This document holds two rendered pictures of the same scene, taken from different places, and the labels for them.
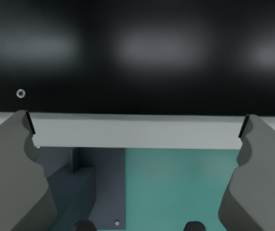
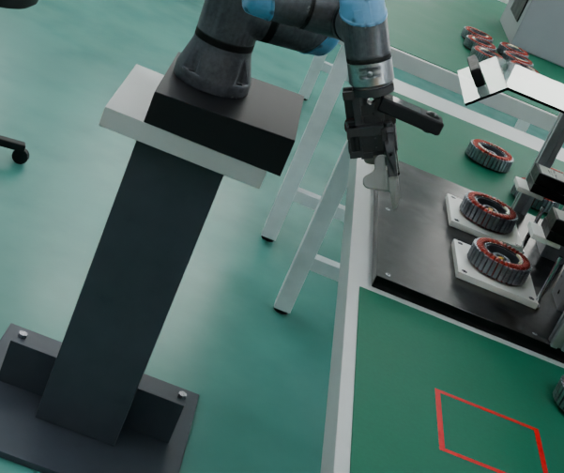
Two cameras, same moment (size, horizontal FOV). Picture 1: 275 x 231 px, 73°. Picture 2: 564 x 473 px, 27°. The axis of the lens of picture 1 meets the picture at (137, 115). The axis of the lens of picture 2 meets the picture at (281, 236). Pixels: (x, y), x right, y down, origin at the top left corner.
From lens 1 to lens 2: 2.01 m
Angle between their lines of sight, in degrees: 69
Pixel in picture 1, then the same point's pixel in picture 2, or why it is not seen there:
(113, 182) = (68, 457)
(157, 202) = not seen: outside the picture
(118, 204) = (11, 444)
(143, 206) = not seen: outside the picture
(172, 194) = not seen: outside the picture
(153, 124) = (366, 241)
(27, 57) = (406, 218)
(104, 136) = (358, 226)
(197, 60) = (408, 255)
